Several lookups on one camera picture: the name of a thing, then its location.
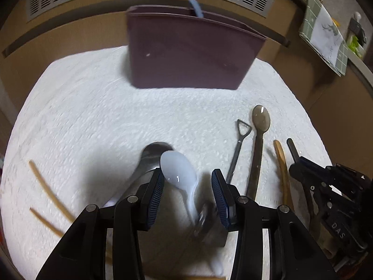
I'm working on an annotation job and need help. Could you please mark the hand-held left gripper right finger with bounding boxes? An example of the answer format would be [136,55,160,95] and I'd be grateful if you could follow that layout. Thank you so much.
[211,168,340,280]

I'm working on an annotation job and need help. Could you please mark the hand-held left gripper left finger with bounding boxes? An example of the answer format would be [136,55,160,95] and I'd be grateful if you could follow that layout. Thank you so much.
[35,168,166,280]

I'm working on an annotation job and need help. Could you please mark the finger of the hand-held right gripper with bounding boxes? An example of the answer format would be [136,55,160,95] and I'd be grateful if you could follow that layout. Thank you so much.
[289,157,324,186]
[287,138,302,165]

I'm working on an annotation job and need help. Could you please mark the wooden spoon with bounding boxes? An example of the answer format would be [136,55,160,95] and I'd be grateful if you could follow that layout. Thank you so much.
[273,140,295,207]

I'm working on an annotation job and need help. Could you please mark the white plastic spoon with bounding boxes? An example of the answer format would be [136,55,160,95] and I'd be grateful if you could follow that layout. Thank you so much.
[160,151,201,228]

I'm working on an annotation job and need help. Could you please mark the brown translucent spoon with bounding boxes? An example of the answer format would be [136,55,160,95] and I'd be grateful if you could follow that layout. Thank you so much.
[246,105,271,202]

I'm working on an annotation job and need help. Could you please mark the purple plastic utensil container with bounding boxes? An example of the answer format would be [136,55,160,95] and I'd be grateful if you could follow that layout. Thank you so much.
[126,5,267,90]

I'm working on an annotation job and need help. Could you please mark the white towel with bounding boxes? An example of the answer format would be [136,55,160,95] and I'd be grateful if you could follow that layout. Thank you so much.
[0,45,334,280]

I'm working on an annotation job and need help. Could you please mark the grey stone counter ledge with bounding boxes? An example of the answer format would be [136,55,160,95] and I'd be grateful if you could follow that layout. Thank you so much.
[291,0,373,70]

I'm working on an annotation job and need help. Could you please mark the green checked cloth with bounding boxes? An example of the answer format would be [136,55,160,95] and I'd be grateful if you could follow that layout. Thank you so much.
[300,0,349,77]

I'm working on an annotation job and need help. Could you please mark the light green object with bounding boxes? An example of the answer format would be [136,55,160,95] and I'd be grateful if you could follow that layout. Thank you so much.
[347,35,362,54]

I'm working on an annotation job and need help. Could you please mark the small dark object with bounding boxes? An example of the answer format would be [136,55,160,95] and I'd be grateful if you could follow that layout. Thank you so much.
[349,19,367,46]

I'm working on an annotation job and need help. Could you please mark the blue utensil handle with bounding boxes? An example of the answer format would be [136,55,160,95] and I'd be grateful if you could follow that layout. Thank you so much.
[188,0,204,18]

